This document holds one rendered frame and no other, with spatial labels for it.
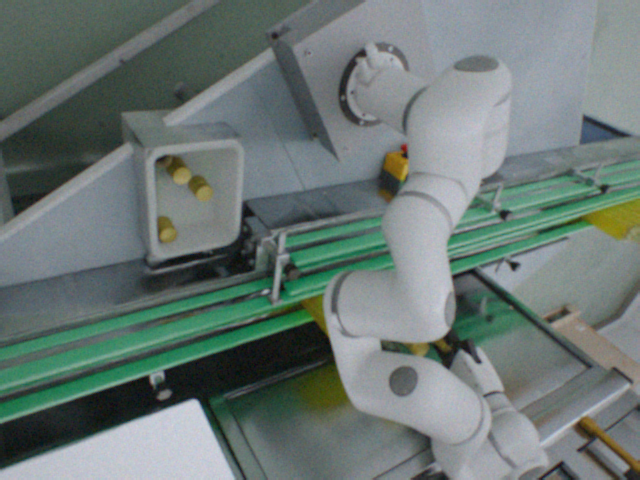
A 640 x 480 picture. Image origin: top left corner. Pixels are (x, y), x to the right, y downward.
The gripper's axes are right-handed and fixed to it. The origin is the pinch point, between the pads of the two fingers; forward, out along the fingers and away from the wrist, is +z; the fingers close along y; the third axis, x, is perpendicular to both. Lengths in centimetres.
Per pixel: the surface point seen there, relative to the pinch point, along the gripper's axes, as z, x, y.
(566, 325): 191, -330, -242
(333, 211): 27.7, 18.0, 15.4
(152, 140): 23, 54, 34
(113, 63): 83, 63, 28
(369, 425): -7.2, 17.4, -12.7
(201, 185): 25, 46, 24
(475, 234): 28.9, -23.1, 5.6
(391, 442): -11.6, 14.5, -12.6
